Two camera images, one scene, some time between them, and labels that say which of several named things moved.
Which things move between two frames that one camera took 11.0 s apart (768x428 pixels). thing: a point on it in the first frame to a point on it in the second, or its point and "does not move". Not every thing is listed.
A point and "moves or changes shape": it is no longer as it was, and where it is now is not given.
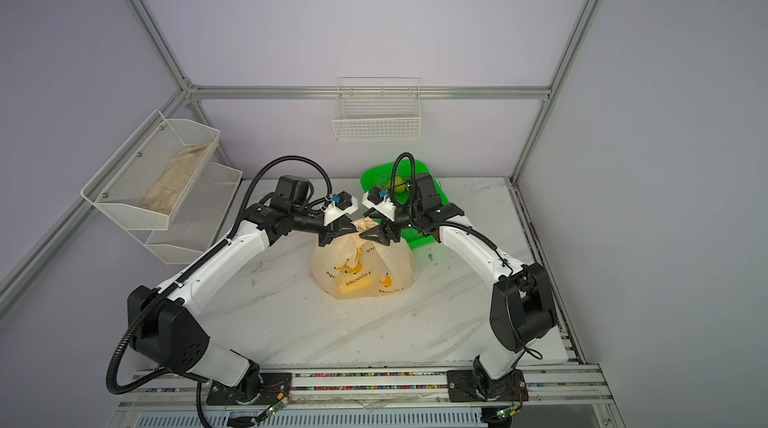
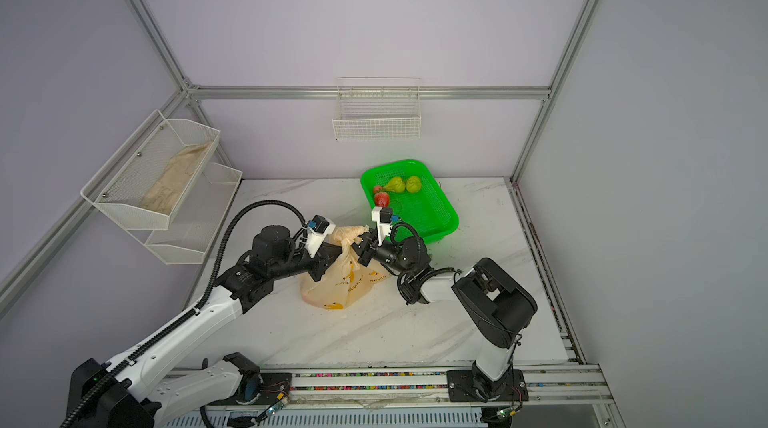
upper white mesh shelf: (141, 166) does not move
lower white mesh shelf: (197, 218) does not move
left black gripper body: (308, 221) to (299, 262)
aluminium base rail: (556, 396) does not move
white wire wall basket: (373, 108) does not move
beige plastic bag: (353, 266) moves or changes shape
